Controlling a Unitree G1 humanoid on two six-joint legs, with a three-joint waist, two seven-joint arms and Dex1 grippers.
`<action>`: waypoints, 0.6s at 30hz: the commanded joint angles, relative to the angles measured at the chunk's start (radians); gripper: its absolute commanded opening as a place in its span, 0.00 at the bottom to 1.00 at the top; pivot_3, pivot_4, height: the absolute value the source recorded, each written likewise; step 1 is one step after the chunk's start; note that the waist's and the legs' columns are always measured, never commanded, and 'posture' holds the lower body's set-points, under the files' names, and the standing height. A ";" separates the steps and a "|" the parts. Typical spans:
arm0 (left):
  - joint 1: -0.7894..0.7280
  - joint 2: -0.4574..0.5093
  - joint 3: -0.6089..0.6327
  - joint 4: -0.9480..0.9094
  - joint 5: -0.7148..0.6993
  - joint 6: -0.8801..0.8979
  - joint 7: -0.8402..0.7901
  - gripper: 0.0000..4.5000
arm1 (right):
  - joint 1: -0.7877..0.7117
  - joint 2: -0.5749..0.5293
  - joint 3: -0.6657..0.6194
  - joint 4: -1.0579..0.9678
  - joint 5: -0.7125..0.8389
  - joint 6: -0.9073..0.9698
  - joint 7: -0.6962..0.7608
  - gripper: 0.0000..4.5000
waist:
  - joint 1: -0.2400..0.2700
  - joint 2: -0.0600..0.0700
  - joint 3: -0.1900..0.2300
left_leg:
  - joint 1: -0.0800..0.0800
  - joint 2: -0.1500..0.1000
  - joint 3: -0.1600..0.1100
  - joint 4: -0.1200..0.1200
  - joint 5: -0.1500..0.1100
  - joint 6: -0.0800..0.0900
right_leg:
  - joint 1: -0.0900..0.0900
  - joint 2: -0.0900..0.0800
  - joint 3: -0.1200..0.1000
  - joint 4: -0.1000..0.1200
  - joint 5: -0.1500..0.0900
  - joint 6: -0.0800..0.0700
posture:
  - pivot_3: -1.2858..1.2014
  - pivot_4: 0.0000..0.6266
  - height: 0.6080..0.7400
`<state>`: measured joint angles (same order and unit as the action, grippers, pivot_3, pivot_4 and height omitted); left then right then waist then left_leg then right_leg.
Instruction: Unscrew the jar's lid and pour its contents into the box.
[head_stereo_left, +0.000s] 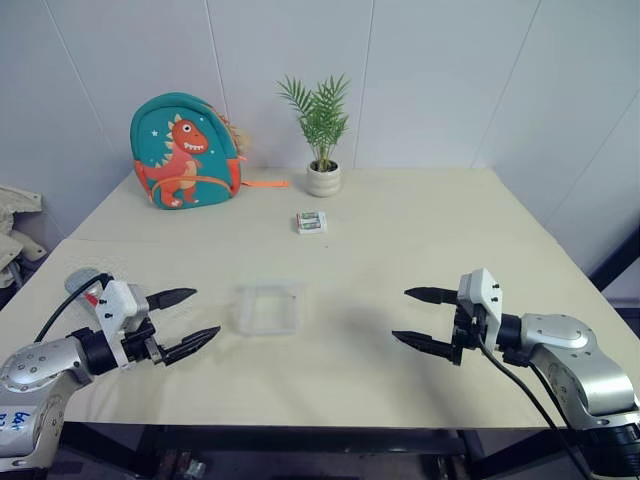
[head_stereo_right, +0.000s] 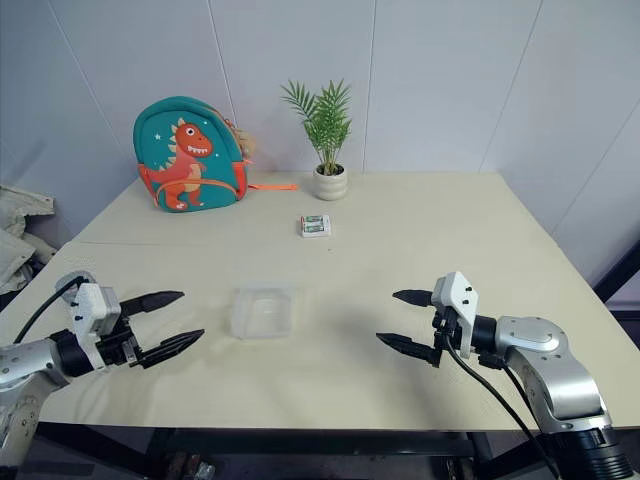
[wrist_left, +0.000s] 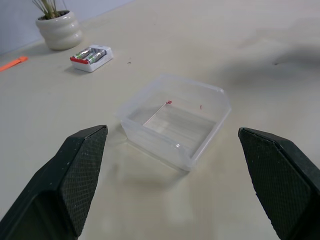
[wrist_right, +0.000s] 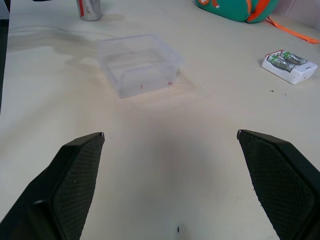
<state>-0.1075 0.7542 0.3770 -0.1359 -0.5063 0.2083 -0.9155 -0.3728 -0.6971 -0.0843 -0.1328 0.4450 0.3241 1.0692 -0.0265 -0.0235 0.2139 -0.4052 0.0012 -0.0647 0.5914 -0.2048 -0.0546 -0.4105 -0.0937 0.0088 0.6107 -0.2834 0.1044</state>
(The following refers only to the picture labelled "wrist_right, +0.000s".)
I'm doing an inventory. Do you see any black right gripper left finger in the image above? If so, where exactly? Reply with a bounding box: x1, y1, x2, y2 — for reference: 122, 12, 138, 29
0, 132, 106, 240

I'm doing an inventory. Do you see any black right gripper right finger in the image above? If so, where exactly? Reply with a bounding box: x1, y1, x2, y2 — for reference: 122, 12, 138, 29
236, 129, 320, 240

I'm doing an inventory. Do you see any clear plastic square container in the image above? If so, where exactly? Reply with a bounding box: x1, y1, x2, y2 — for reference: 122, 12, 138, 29
96, 34, 183, 99

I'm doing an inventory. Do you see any white battery charger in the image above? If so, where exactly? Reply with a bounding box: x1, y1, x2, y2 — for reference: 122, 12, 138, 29
261, 49, 318, 85

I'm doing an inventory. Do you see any green and silver battery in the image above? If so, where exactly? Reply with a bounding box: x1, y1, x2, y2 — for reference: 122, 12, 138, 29
267, 55, 293, 72
281, 50, 309, 66

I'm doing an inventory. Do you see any teal and orange backpack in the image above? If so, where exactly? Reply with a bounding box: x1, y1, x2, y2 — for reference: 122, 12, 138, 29
194, 0, 280, 24

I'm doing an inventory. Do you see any silver and red can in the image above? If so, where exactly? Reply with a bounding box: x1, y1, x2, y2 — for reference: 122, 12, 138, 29
76, 0, 103, 22

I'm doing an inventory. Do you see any orange backpack strap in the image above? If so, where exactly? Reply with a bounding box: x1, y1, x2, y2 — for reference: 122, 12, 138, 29
265, 16, 320, 45

